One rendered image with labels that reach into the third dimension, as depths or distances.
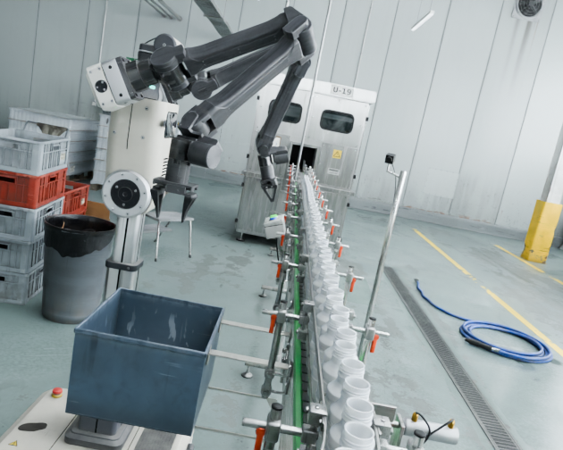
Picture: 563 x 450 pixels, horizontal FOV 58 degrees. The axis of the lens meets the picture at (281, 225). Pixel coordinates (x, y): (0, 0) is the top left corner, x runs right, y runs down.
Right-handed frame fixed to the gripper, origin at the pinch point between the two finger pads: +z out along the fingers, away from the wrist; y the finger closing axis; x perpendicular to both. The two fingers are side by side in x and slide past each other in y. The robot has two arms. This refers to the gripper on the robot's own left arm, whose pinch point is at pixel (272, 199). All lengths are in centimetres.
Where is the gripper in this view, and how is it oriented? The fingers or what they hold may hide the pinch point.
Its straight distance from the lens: 218.2
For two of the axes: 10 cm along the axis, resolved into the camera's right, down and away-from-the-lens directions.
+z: 1.7, 9.7, 1.9
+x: -9.9, 1.6, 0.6
